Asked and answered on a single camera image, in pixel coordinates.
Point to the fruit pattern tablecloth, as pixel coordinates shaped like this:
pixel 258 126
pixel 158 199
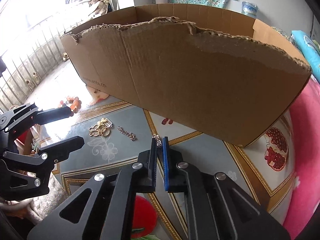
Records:
pixel 115 132

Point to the gold butterfly brooch rings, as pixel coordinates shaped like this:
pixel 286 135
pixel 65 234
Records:
pixel 100 128

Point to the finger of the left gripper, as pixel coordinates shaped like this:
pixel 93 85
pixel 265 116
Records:
pixel 25 116
pixel 46 158

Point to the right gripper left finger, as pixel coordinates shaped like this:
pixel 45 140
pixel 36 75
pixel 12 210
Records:
pixel 103 207

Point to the blue striped pillow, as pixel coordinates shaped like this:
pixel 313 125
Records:
pixel 309 49

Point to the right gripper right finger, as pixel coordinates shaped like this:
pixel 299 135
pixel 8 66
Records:
pixel 216 207

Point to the pink floral blanket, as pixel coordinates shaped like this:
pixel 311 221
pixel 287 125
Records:
pixel 305 196

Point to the blue water jug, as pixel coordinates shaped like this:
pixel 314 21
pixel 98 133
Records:
pixel 249 9

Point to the brown cardboard box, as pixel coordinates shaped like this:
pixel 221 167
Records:
pixel 214 70

